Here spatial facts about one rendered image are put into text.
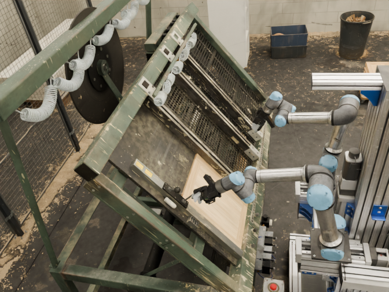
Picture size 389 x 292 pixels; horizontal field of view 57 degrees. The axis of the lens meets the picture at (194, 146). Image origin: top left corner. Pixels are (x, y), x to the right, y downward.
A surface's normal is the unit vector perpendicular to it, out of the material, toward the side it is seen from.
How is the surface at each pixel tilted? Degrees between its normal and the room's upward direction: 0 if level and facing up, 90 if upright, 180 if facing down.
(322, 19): 90
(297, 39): 90
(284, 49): 90
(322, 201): 83
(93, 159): 53
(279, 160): 0
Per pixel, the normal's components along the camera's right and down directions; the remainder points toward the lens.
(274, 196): -0.11, -0.77
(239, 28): -0.20, 0.64
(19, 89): 0.97, 0.06
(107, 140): 0.70, -0.42
